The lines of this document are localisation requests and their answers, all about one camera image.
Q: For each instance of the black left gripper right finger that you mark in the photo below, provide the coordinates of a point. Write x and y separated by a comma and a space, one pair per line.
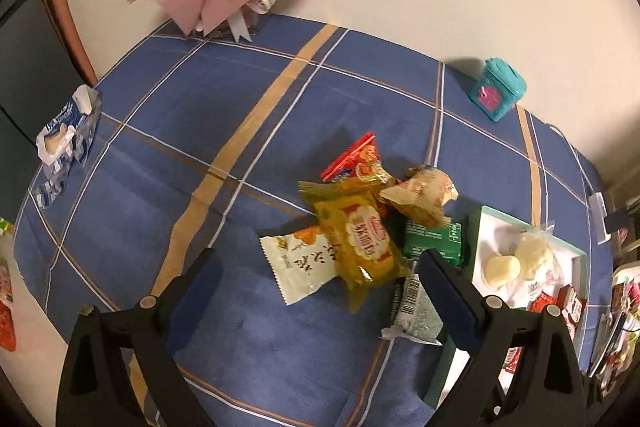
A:
522, 369

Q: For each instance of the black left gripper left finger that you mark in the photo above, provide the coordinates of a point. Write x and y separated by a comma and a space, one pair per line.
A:
95, 389

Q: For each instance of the red snack packet white label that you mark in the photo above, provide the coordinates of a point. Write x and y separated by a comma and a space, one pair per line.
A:
571, 306

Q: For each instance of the clear round cake packet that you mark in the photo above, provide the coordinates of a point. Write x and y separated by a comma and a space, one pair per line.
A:
534, 254

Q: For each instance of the heart shaped candy packet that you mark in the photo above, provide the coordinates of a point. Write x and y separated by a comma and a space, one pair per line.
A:
501, 270

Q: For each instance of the orange packet on floor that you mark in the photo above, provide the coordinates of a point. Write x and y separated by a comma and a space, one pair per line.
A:
7, 329

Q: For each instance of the white tray green rim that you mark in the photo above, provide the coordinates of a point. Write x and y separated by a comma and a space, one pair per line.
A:
493, 233

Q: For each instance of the mint green barcode packet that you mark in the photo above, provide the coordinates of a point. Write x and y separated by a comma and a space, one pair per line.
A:
415, 318

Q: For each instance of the dark green snack packet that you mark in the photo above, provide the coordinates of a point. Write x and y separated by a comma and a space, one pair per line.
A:
447, 241

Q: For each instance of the black charger plug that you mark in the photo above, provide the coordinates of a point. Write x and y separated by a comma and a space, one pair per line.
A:
616, 220

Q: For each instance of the white power strip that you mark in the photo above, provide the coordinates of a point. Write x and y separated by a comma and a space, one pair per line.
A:
597, 207

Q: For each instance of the yellow bread snack packet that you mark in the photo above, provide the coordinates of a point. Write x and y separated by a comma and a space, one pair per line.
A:
349, 213

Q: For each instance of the beige orange puffed snack bag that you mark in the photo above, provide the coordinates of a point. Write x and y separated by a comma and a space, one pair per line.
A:
423, 197

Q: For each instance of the white cream tea snack packet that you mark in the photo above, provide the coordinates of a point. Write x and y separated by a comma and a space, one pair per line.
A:
301, 262

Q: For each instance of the blue white wrapper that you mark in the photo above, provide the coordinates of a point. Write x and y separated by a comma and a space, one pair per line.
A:
65, 141

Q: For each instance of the red small snack packet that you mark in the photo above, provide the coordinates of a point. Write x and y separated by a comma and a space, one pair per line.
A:
360, 163

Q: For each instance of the blue plaid tablecloth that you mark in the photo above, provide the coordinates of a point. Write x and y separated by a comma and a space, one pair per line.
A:
201, 143

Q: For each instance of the teal toy box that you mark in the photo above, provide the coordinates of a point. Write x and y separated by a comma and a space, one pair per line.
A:
498, 89

